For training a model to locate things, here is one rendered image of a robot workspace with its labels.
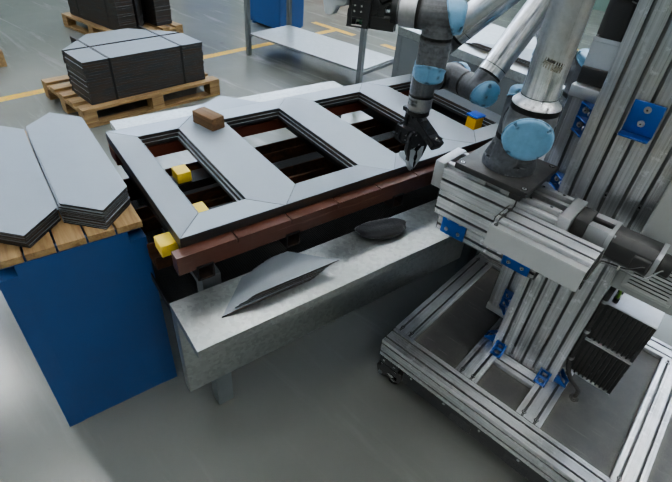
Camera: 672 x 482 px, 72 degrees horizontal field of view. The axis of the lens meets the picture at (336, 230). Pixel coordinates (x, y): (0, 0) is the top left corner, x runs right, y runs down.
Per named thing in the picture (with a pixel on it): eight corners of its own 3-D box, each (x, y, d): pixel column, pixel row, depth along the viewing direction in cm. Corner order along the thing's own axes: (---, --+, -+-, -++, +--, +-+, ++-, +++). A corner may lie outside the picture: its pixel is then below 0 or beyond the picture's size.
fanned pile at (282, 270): (204, 291, 136) (203, 281, 134) (316, 247, 156) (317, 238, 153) (223, 318, 128) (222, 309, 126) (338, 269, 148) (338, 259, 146)
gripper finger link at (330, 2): (308, 12, 112) (344, 17, 110) (310, -16, 109) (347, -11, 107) (312, 11, 115) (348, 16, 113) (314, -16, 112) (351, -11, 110)
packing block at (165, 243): (155, 246, 136) (153, 236, 133) (172, 241, 138) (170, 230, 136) (162, 258, 132) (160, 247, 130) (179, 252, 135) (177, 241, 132)
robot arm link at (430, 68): (446, 75, 121) (456, 30, 115) (441, 89, 113) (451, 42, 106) (416, 70, 123) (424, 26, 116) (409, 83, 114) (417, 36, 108)
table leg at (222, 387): (213, 393, 185) (194, 267, 145) (227, 386, 188) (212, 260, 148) (219, 405, 182) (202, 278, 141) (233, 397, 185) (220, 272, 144)
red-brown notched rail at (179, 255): (173, 267, 131) (170, 251, 127) (524, 143, 212) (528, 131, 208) (179, 276, 128) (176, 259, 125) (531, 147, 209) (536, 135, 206)
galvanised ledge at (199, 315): (170, 310, 133) (169, 303, 131) (472, 190, 198) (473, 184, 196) (198, 359, 121) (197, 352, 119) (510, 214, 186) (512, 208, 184)
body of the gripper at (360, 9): (342, 25, 110) (392, 33, 108) (347, -16, 106) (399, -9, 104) (351, 23, 117) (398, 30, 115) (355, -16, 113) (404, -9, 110)
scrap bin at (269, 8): (250, 21, 636) (248, -26, 601) (274, 17, 661) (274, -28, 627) (280, 32, 604) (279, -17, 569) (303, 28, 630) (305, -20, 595)
